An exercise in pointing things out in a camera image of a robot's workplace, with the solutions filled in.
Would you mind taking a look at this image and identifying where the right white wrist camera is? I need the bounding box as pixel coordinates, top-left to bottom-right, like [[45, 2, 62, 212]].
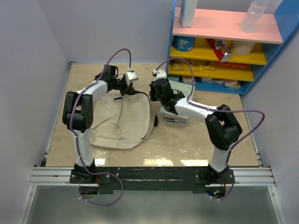
[[152, 69, 167, 81]]

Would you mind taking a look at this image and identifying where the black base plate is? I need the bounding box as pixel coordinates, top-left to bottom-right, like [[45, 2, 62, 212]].
[[70, 167, 235, 194]]

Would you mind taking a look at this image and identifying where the blue shelf unit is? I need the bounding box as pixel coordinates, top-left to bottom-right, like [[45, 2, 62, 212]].
[[166, 0, 299, 95]]

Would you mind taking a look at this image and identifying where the clear plastic bottle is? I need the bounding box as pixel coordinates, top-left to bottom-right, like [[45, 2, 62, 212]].
[[240, 0, 270, 32]]

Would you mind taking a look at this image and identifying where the red snack packet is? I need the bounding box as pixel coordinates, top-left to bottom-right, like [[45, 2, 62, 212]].
[[206, 38, 232, 62]]

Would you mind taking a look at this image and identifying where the colourful box under book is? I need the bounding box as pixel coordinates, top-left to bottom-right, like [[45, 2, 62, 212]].
[[163, 115, 189, 126]]

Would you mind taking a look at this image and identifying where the pastel sponges row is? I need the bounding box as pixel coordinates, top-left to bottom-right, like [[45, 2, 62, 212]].
[[168, 75, 241, 89]]

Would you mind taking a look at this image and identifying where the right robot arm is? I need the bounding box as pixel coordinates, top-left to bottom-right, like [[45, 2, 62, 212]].
[[149, 78, 242, 183]]

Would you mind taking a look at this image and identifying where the white bowl cup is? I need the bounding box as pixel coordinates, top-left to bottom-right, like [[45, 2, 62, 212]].
[[229, 41, 256, 56]]

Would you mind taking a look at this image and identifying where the yellow snack bag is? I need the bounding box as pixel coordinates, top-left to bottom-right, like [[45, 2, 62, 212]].
[[171, 59, 215, 71]]

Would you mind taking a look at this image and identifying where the white book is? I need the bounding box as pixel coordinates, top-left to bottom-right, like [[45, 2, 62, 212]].
[[160, 80, 194, 121]]

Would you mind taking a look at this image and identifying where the white bottle on shelf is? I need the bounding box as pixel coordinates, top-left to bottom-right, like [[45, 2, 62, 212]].
[[179, 0, 198, 28]]

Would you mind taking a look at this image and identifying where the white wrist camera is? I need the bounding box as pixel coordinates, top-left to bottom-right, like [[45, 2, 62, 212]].
[[125, 71, 138, 85], [152, 69, 167, 81]]

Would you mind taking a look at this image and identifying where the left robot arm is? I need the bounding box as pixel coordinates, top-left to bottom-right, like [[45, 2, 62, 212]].
[[62, 65, 138, 183]]

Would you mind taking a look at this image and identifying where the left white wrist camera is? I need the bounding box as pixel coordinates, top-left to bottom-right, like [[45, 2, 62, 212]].
[[125, 71, 138, 85]]

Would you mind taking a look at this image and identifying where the blue tin can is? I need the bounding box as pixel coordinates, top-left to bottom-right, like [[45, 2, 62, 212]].
[[173, 35, 196, 52]]

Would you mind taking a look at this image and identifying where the beige student backpack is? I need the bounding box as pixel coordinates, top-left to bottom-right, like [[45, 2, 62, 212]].
[[89, 91, 157, 149]]

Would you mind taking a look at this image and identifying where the orange red packet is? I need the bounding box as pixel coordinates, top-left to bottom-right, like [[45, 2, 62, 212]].
[[215, 61, 248, 69]]

